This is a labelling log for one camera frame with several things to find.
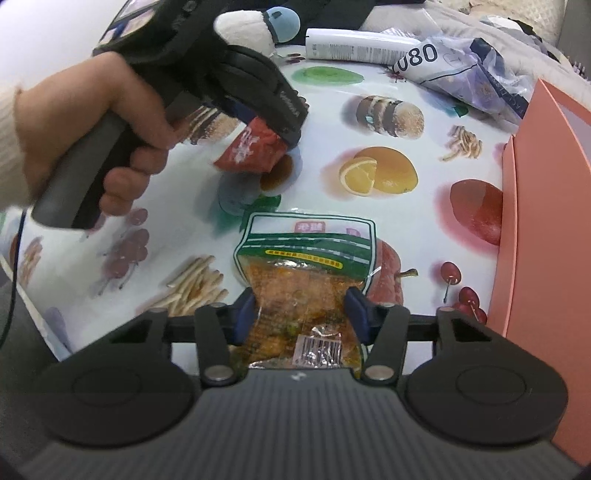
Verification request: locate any printed plastic bag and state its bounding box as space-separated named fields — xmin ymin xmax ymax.
xmin=392 ymin=34 xmax=532 ymax=125

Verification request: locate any black jacket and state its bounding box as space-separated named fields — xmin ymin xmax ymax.
xmin=295 ymin=0 xmax=375 ymax=21

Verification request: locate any person's left forearm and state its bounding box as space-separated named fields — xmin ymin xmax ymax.
xmin=0 ymin=85 xmax=34 ymax=214

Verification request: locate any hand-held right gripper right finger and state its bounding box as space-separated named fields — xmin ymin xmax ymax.
xmin=344 ymin=287 xmax=492 ymax=387

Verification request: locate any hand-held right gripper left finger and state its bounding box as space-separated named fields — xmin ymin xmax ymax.
xmin=108 ymin=288 xmax=257 ymax=387

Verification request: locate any pink cardboard box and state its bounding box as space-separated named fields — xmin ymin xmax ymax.
xmin=487 ymin=78 xmax=591 ymax=467

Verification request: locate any black cable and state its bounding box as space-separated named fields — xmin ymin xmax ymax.
xmin=0 ymin=208 xmax=26 ymax=352

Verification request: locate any white tube bottle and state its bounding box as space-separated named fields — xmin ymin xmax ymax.
xmin=305 ymin=28 xmax=423 ymax=65

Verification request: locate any green orange snack packet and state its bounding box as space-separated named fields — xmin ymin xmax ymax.
xmin=233 ymin=212 xmax=377 ymax=370

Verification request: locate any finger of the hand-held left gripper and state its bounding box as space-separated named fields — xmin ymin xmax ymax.
xmin=203 ymin=45 xmax=310 ymax=149

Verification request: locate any person's left hand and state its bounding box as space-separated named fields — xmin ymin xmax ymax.
xmin=14 ymin=51 xmax=190 ymax=217

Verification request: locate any grey blanket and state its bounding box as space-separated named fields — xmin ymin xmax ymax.
xmin=360 ymin=0 xmax=591 ymax=84

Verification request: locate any red snack packet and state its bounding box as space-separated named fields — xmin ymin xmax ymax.
xmin=213 ymin=116 xmax=288 ymax=174

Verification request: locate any plush penguin toy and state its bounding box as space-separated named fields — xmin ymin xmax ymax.
xmin=215 ymin=6 xmax=302 ymax=56

